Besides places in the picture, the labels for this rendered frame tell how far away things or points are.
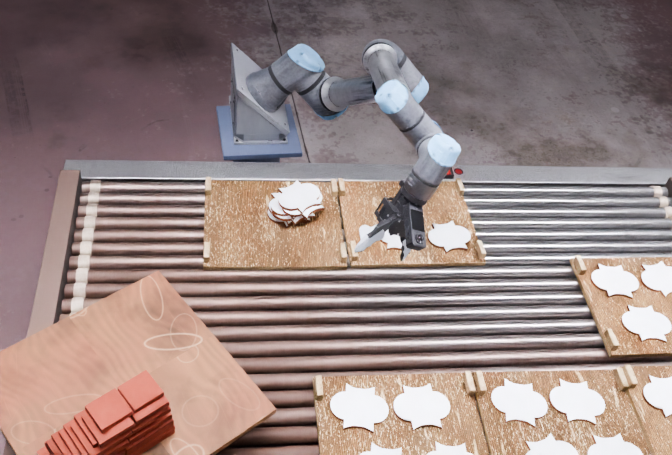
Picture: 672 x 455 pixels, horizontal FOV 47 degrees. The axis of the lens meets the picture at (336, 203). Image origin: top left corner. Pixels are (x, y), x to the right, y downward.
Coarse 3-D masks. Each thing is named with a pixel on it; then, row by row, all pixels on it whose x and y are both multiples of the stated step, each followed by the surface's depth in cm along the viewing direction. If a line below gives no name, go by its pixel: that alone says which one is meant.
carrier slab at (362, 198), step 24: (360, 192) 244; (384, 192) 245; (456, 192) 250; (360, 216) 237; (432, 216) 240; (456, 216) 242; (360, 264) 223; (384, 264) 224; (408, 264) 226; (432, 264) 227; (456, 264) 228; (480, 264) 230
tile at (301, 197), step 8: (296, 184) 232; (304, 184) 232; (312, 184) 232; (280, 192) 230; (288, 192) 229; (296, 192) 229; (304, 192) 230; (312, 192) 230; (280, 200) 226; (288, 200) 226; (296, 200) 227; (304, 200) 227; (312, 200) 228; (288, 208) 224; (296, 208) 225; (304, 208) 225
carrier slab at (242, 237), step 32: (224, 192) 237; (256, 192) 239; (320, 192) 242; (224, 224) 228; (256, 224) 229; (320, 224) 232; (224, 256) 219; (256, 256) 220; (288, 256) 222; (320, 256) 223
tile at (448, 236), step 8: (432, 224) 237; (448, 224) 237; (432, 232) 234; (440, 232) 234; (448, 232) 235; (456, 232) 235; (464, 232) 236; (432, 240) 232; (440, 240) 232; (448, 240) 232; (456, 240) 233; (464, 240) 233; (448, 248) 230; (456, 248) 231; (464, 248) 231
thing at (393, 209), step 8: (400, 184) 189; (400, 192) 189; (384, 200) 191; (392, 200) 191; (400, 200) 189; (408, 200) 186; (416, 200) 184; (384, 208) 190; (392, 208) 188; (400, 208) 188; (376, 216) 192; (384, 216) 190; (392, 216) 187; (400, 216) 186; (392, 224) 186; (400, 224) 187; (392, 232) 188; (400, 232) 189
